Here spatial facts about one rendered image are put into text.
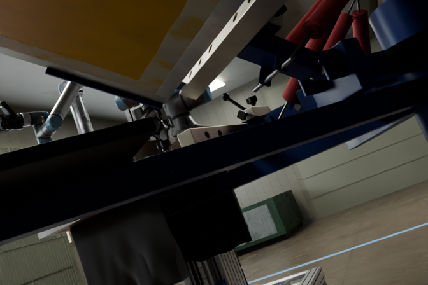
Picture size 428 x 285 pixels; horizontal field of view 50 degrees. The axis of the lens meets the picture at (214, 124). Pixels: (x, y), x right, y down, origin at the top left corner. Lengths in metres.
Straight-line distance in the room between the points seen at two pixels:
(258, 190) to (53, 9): 9.71
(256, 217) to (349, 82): 7.54
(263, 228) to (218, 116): 3.36
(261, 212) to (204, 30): 7.68
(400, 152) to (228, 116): 3.80
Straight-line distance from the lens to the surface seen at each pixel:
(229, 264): 2.66
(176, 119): 2.39
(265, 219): 8.48
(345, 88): 1.07
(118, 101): 1.97
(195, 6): 0.84
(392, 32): 1.30
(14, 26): 1.07
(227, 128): 1.41
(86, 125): 2.79
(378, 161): 10.08
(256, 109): 1.49
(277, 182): 10.38
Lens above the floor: 0.79
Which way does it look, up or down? 11 degrees up
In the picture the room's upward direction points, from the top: 21 degrees counter-clockwise
